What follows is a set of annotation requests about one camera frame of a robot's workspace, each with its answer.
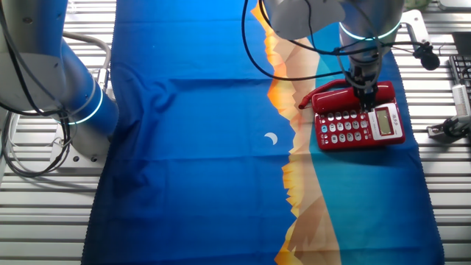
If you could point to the green object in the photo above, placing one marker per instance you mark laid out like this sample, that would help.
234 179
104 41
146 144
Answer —
416 4

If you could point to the blue landscape print cloth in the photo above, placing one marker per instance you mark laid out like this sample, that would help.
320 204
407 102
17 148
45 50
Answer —
202 165

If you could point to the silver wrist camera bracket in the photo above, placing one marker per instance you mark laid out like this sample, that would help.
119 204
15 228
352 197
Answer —
416 25

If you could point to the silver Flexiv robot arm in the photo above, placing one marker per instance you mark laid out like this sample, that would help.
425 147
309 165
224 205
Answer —
37 73

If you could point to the red telephone handset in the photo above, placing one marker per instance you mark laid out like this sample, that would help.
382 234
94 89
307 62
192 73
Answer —
331 101

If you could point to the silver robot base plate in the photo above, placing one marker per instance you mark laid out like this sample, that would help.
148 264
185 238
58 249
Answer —
81 162

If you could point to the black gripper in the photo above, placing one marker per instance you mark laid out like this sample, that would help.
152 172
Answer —
362 77

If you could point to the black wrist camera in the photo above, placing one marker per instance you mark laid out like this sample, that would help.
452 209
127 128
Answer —
427 57

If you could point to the grey flat device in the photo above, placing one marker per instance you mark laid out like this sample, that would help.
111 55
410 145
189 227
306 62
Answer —
456 4

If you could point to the red telephone base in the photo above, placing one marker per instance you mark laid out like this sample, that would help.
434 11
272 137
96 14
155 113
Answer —
346 129

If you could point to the black camera clamp mount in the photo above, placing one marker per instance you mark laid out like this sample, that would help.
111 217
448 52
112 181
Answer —
450 129

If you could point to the black box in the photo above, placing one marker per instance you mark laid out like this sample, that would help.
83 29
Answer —
463 44

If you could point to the black computer keyboard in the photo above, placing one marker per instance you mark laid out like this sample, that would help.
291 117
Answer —
461 68

